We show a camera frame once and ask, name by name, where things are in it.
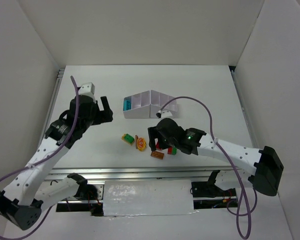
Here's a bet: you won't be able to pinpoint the teal frog flower lego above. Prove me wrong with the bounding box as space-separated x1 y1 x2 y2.
123 98 132 112

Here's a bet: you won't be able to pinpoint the yellow butterfly lego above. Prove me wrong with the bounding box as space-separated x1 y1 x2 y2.
138 137 147 152

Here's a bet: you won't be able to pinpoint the tan lego plate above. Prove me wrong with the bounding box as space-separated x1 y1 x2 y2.
134 135 139 149

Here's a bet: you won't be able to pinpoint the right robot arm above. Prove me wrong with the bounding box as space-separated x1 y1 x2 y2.
147 118 284 197

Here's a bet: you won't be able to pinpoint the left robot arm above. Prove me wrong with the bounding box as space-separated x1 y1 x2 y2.
0 95 113 231

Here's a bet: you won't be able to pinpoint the small red lego brick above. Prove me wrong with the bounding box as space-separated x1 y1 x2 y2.
167 147 173 155

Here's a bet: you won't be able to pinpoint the small green lego brick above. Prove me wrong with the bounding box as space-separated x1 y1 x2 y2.
171 147 177 155

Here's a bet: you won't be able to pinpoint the teal rectangular lego brick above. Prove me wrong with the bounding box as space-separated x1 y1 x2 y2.
123 100 128 111

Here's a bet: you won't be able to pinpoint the tan lego brick underside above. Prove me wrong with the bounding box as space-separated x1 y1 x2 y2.
150 151 165 160

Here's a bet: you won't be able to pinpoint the light tan lego under green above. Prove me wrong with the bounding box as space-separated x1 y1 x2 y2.
121 134 136 146

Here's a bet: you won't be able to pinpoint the white divided organizer bin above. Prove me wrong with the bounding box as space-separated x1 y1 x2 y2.
123 90 174 119

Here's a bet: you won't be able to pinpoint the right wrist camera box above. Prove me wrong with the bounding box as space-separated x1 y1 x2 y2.
155 110 173 119

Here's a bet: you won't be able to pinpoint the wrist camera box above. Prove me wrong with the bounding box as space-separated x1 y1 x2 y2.
78 82 95 98
155 110 173 119

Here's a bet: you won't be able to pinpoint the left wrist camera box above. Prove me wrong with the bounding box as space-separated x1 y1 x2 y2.
78 82 95 98

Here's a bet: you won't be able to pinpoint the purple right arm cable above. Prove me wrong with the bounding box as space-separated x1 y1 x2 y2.
159 96 258 240

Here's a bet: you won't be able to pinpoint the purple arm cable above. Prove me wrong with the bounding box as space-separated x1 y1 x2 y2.
159 96 258 240
0 75 81 240

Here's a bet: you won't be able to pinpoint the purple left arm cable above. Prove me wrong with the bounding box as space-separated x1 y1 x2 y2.
0 75 81 240

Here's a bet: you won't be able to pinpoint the aluminium frame rail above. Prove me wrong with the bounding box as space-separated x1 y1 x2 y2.
47 65 252 180

